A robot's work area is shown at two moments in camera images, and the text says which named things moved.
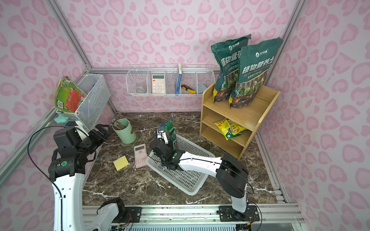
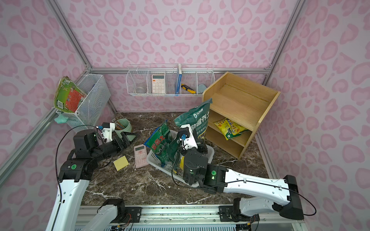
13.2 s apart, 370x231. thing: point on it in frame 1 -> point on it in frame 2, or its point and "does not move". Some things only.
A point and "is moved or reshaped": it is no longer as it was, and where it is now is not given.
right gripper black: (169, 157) -> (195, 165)
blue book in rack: (178, 79) does not move
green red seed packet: (67, 96) does not move
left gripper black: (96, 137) -> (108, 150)
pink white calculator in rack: (158, 83) does not move
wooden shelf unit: (230, 129) does not move
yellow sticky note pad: (121, 163) does not move
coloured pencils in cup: (115, 123) does not move
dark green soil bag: (227, 55) -> (197, 117)
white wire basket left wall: (92, 107) does not move
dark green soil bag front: (256, 61) is moved or reshaped
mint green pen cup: (123, 127) does not move
